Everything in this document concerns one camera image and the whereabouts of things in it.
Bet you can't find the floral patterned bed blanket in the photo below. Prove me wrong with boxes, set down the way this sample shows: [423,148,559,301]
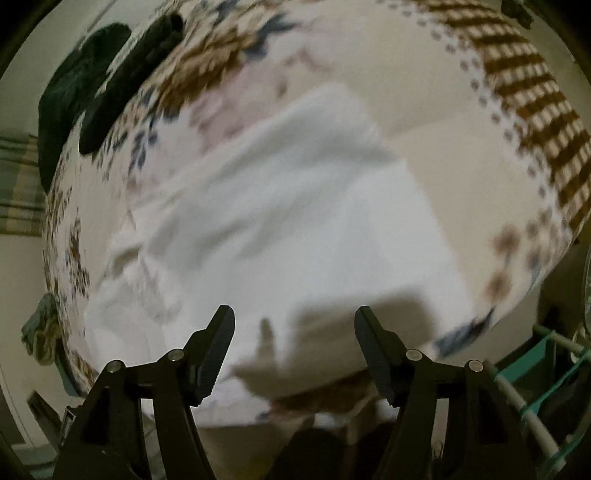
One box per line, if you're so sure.
[41,0,591,428]

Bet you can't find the white pants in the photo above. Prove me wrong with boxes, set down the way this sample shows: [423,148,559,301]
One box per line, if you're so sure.
[82,83,481,428]

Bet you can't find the black cloth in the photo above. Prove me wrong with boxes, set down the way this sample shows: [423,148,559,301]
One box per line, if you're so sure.
[78,13,186,155]

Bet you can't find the crumpled light green cloth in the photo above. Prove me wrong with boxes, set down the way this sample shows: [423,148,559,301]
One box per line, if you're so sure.
[21,293,63,366]

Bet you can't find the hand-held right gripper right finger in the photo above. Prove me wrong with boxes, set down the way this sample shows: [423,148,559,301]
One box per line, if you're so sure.
[354,305,539,480]

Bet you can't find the striped curtain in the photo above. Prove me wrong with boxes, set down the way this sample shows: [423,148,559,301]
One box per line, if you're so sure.
[0,133,47,237]

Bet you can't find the teal and white rack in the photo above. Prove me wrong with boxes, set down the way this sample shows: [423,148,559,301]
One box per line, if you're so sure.
[489,323,591,476]

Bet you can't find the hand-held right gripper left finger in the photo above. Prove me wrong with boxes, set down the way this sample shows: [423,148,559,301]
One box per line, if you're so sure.
[52,305,236,480]

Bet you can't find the dark green cloth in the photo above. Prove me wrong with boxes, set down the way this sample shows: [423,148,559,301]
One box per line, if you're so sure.
[38,23,132,195]

